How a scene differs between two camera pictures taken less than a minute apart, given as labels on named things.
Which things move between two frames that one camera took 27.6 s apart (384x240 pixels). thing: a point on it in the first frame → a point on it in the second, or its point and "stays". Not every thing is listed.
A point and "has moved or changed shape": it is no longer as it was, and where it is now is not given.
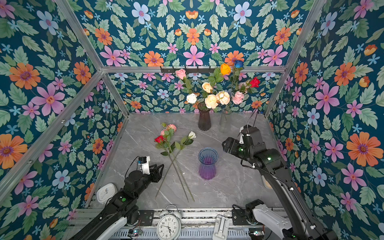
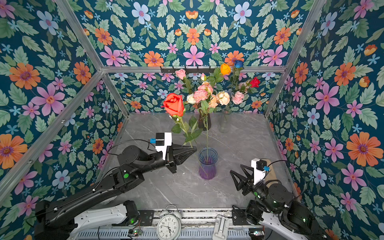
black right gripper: [229, 140] → [250, 182]
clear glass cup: [225, 120] stays
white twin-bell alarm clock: [169, 226] stays
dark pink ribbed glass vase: [204, 117] stays
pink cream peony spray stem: [167, 132] → [200, 96]
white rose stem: [191, 98] stays
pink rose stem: [181, 73] stays
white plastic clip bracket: [221, 228] stays
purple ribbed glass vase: [208, 157] stays
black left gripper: [154, 174] → [171, 159]
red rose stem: [162, 144] has moved or changed shape
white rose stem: [186, 141] → [207, 137]
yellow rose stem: [217, 77] stays
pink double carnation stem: [237, 96] stays
